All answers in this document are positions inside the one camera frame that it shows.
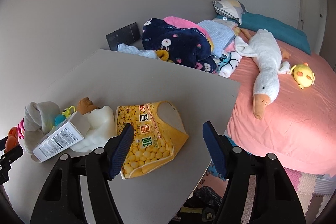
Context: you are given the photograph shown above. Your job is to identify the colourful foam floor mats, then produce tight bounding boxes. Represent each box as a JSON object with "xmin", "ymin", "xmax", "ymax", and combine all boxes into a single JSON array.
[{"xmin": 194, "ymin": 156, "xmax": 335, "ymax": 223}]

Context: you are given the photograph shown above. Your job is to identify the pink fleece blanket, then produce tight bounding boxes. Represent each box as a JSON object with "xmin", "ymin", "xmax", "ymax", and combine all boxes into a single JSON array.
[{"xmin": 163, "ymin": 16, "xmax": 214, "ymax": 51}]

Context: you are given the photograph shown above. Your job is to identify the door with black handle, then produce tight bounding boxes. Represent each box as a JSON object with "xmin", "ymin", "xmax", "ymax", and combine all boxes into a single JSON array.
[{"xmin": 298, "ymin": 0, "xmax": 327, "ymax": 54}]

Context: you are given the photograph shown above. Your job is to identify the pink bed sheet mattress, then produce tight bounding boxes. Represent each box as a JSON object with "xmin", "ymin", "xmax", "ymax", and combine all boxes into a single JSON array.
[{"xmin": 227, "ymin": 40, "xmax": 335, "ymax": 176}]

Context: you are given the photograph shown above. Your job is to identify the light blue baby garment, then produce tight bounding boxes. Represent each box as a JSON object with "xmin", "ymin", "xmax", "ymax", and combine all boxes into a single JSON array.
[{"xmin": 117, "ymin": 43, "xmax": 159, "ymax": 60}]

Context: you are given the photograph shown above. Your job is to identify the navy rabbit print blanket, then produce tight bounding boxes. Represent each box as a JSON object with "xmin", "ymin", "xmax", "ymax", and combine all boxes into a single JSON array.
[{"xmin": 142, "ymin": 18, "xmax": 217, "ymax": 73}]

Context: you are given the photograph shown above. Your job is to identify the teal long pillow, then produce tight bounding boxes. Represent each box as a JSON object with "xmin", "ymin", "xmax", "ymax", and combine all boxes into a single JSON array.
[{"xmin": 215, "ymin": 12, "xmax": 312, "ymax": 55}]

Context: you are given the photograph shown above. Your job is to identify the teal yellow frog toy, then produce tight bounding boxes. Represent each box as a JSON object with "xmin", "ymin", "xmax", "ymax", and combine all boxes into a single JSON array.
[{"xmin": 54, "ymin": 106, "xmax": 76, "ymax": 127}]

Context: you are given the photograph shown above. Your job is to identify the white long cardboard box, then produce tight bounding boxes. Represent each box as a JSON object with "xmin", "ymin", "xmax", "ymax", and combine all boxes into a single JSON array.
[{"xmin": 32, "ymin": 111, "xmax": 91, "ymax": 162}]

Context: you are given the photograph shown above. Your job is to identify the white wavy foam sponge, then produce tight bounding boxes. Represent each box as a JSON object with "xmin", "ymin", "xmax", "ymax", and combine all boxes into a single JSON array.
[{"xmin": 70, "ymin": 106, "xmax": 117, "ymax": 153}]

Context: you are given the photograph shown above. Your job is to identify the yellow soybean print bag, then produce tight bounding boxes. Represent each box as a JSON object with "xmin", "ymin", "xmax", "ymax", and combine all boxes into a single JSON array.
[{"xmin": 115, "ymin": 101, "xmax": 189, "ymax": 180}]

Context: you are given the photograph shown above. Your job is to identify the light blue knit blanket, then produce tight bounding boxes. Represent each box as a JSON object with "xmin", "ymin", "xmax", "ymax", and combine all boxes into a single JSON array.
[{"xmin": 198, "ymin": 20, "xmax": 235, "ymax": 57}]

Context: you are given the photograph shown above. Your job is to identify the white cartoon print cloth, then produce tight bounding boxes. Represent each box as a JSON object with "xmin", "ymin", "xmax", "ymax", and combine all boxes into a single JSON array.
[{"xmin": 215, "ymin": 51, "xmax": 242, "ymax": 79}]

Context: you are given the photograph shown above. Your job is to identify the black trash bin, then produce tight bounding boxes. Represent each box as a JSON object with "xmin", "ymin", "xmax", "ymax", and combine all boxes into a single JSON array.
[{"xmin": 169, "ymin": 186, "xmax": 222, "ymax": 224}]

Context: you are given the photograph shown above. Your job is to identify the white towel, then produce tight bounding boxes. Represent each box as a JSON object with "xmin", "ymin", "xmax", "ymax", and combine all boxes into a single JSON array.
[{"xmin": 23, "ymin": 101, "xmax": 60, "ymax": 154}]

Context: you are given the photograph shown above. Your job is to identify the yellow chick plush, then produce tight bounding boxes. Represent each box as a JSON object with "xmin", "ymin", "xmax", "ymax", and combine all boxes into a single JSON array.
[{"xmin": 289, "ymin": 63, "xmax": 315, "ymax": 89}]

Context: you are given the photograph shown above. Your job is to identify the black wall switch panel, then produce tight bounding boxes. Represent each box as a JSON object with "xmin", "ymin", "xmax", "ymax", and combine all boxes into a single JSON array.
[{"xmin": 106, "ymin": 22, "xmax": 141, "ymax": 51}]

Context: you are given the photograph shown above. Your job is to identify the orange crab toy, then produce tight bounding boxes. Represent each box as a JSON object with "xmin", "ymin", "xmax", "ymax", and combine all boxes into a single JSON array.
[{"xmin": 5, "ymin": 127, "xmax": 19, "ymax": 153}]

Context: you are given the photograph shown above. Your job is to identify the patchwork checkered pillow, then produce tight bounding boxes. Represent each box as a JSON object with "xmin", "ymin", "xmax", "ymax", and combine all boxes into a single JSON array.
[{"xmin": 213, "ymin": 0, "xmax": 246, "ymax": 24}]

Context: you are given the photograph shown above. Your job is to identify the small brown bear toy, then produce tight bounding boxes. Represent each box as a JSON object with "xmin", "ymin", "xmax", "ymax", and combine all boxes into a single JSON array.
[{"xmin": 76, "ymin": 97, "xmax": 98, "ymax": 115}]

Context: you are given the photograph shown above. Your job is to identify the white goose plush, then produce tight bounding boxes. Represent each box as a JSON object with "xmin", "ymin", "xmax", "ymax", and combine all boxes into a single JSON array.
[{"xmin": 234, "ymin": 29, "xmax": 290, "ymax": 120}]

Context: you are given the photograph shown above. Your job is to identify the pink dinosaur toy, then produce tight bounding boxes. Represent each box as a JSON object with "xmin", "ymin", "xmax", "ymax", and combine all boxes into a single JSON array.
[{"xmin": 17, "ymin": 119, "xmax": 25, "ymax": 139}]

